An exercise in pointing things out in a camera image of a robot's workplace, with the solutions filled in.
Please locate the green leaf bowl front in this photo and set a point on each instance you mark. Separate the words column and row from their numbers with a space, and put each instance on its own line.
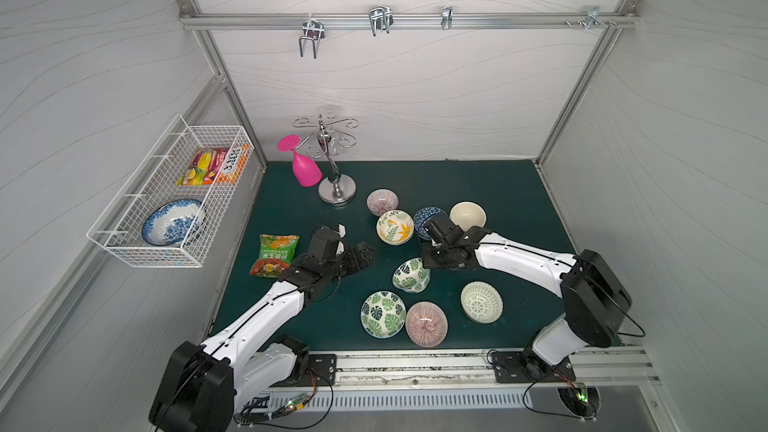
column 383, row 314

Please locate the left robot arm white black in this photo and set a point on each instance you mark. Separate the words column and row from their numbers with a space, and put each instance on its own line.
column 204, row 386

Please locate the metal hook right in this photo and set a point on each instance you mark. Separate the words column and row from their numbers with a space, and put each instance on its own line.
column 592, row 20

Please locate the blue triangle pattern bowl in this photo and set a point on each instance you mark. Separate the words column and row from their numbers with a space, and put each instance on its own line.
column 420, row 219

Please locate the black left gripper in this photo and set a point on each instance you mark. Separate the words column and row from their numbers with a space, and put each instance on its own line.
column 349, row 258

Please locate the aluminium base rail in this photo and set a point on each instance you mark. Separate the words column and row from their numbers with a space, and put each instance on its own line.
column 468, row 369

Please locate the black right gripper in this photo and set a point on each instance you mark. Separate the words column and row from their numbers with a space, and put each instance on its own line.
column 441, row 246

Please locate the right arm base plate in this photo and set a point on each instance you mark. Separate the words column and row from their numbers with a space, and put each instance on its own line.
column 519, row 367

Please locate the pink striped bowl front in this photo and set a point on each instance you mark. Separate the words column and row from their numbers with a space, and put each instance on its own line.
column 426, row 324

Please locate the pink striped bowl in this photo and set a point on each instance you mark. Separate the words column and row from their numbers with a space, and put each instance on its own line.
column 381, row 201
column 426, row 324

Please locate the green table mat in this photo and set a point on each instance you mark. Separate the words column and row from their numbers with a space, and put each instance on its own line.
column 517, row 207

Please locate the yellow leaf pattern bowl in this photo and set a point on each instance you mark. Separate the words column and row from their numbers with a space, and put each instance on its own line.
column 395, row 227

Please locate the double metal hook left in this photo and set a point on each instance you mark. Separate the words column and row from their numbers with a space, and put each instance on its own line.
column 313, row 32

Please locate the chrome glass holder stand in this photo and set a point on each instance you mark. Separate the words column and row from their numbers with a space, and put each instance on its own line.
column 332, row 135

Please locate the single metal hook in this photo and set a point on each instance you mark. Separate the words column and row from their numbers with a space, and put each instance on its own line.
column 447, row 18

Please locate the cream bowl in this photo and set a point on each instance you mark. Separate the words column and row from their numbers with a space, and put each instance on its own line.
column 467, row 215

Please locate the white wire wall basket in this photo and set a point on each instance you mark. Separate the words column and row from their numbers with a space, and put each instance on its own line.
column 153, row 184

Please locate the aluminium top rail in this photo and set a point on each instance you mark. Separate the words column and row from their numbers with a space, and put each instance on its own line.
column 462, row 20

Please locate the double metal hook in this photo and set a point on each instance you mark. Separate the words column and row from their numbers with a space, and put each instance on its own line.
column 380, row 19
column 313, row 32

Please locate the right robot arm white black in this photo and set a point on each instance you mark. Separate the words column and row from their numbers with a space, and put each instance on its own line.
column 594, row 300

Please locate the blue floral bowl in basket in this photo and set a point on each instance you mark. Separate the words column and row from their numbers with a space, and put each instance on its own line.
column 177, row 222

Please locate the green lattice pattern bowl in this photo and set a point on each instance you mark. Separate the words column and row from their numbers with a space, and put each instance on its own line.
column 481, row 302

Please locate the green snack packet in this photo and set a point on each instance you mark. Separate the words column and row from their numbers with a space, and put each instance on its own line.
column 276, row 253

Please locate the pink plastic wine glass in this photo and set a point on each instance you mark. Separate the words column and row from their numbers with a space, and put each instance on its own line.
column 304, row 168

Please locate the green leaf bowl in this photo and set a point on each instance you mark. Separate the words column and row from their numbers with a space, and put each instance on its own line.
column 383, row 314
column 411, row 276

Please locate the pink striped bowl far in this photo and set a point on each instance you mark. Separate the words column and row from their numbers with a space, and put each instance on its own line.
column 381, row 201

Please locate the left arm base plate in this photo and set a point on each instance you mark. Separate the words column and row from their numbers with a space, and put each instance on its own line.
column 318, row 367

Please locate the colourful snack packet in basket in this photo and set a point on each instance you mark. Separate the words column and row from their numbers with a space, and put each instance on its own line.
column 215, row 165

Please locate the double metal hook middle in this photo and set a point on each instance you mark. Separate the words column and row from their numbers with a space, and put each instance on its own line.
column 380, row 19

